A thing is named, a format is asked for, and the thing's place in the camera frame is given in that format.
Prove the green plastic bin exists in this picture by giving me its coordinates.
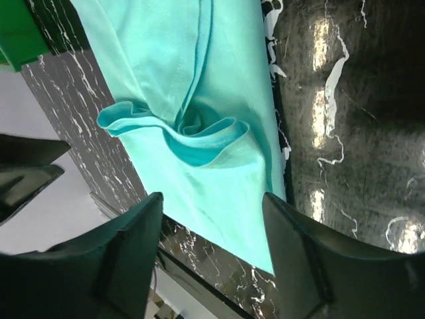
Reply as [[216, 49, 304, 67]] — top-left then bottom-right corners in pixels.
[[0, 0, 49, 72]]

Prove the black marble pattern mat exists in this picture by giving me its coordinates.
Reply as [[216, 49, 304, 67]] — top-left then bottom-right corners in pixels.
[[24, 1, 424, 318]]

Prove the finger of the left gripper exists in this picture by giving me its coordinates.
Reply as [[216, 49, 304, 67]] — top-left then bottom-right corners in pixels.
[[1, 164, 64, 225], [1, 134, 70, 165]]

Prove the teal t-shirt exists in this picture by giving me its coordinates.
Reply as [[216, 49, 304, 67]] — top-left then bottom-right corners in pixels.
[[73, 1, 285, 272]]

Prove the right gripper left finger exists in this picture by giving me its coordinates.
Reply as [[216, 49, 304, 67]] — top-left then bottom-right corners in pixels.
[[1, 193, 163, 318]]

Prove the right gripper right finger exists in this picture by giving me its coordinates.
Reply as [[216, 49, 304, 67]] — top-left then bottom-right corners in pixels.
[[262, 193, 424, 318]]

